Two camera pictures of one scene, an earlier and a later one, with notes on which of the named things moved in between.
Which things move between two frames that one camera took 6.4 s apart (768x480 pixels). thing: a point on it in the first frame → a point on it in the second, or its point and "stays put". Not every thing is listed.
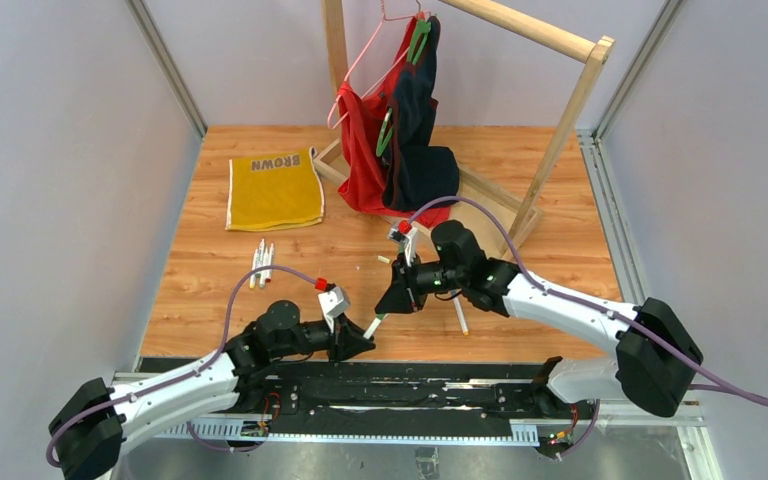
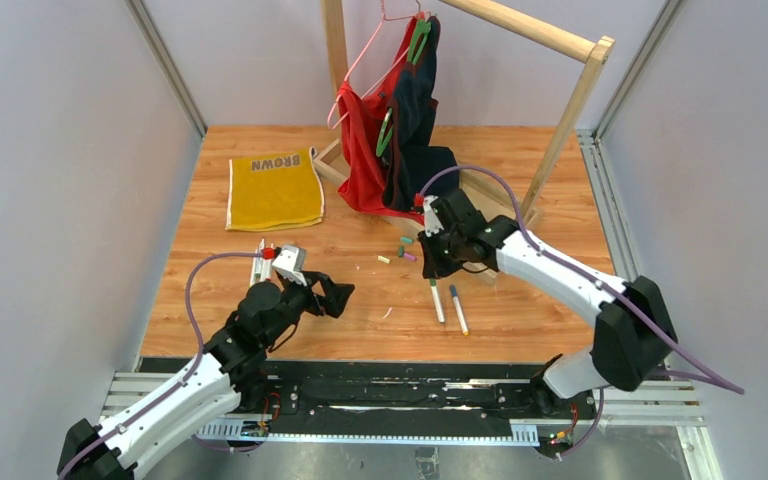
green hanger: [422, 27] stays put
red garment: [362, 117] stays put
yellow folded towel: [274, 191] stays put
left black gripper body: [340, 339] → [316, 296]
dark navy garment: [419, 174] stays put
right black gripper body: [408, 288] → [438, 244]
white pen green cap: [373, 327] → [435, 294]
